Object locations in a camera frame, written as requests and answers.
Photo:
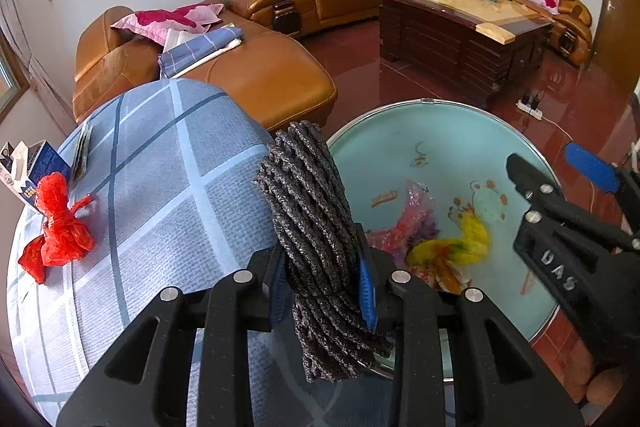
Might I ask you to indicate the red mesh bag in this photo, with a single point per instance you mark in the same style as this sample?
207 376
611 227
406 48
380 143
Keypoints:
60 232

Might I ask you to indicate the pale curtain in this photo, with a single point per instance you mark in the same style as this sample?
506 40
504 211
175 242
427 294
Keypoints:
45 82

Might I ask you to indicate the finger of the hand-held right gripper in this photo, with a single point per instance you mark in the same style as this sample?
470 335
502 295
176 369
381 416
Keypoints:
535 187
592 167

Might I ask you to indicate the window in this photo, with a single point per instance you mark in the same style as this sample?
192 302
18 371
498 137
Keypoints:
7 82

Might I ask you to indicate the flat dark sachet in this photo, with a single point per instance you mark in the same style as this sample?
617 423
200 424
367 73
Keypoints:
81 152

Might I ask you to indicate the light blue cartoon basin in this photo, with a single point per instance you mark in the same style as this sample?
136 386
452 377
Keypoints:
450 142

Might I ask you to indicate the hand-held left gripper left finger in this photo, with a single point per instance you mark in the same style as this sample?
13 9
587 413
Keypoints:
277 292

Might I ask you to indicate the yellow plastic bag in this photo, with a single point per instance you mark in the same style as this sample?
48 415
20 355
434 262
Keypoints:
475 232

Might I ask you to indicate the brown leather chaise sofa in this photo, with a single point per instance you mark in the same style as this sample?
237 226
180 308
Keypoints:
260 77

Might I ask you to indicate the person's right hand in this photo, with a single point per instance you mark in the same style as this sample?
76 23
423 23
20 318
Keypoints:
605 387

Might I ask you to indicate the blue plaid tablecloth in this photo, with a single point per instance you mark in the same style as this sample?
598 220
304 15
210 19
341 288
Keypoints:
150 207

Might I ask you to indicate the brown wooden door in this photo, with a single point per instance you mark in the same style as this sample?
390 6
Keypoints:
620 17

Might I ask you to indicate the folded white cloth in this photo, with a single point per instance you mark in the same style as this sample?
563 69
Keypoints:
177 41

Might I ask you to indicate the grey braided scrubber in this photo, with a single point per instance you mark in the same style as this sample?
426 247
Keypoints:
310 207

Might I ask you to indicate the dark wooden coffee table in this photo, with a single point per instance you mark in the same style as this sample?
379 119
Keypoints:
450 47

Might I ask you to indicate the brown leather armchair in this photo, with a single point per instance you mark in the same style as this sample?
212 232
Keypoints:
575 22

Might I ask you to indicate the pink clear plastic bag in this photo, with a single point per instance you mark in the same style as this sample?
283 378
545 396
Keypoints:
415 217

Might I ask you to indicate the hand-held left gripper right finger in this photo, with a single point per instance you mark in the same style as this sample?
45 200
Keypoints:
367 297

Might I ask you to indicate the folded blue plaid sheet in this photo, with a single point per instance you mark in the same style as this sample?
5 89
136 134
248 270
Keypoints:
200 52

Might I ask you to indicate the white power strip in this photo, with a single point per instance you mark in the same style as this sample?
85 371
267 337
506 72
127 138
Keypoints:
531 106

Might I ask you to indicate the blue milk carton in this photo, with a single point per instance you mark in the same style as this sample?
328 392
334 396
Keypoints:
50 162

